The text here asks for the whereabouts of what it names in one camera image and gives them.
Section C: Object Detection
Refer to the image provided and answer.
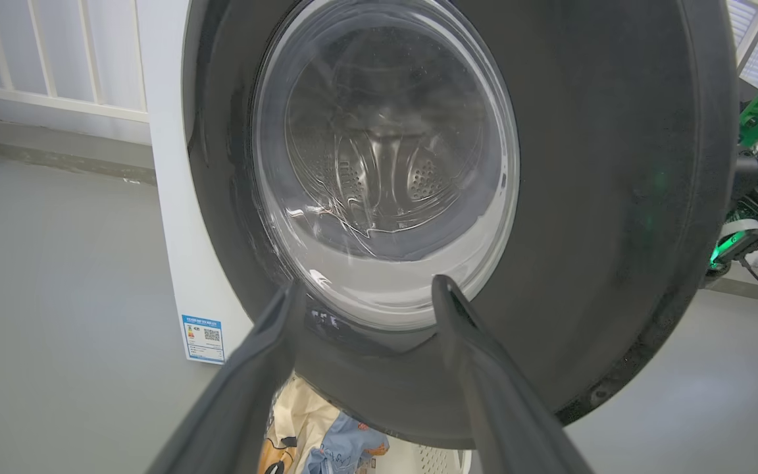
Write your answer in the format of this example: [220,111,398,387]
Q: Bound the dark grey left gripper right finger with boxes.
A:
[432,275,594,474]

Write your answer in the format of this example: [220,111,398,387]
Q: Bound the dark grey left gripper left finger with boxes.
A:
[145,280,307,474]

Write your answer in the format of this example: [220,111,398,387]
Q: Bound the cream blue bear pajama top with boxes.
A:
[259,375,341,474]

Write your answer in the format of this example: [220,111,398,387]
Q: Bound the blue bear print pajama pants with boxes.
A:
[301,411,390,474]

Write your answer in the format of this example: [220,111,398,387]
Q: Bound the dark grey round washer door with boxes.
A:
[182,0,742,450]

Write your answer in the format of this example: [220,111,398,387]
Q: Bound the cream perforated laundry basket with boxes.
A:
[366,438,473,474]

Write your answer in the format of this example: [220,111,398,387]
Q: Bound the white washing machine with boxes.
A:
[136,0,255,366]

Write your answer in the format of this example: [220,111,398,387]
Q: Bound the blue energy label sticker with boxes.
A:
[182,315,226,365]

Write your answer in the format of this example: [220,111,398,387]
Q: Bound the white metal railing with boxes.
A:
[0,0,149,126]

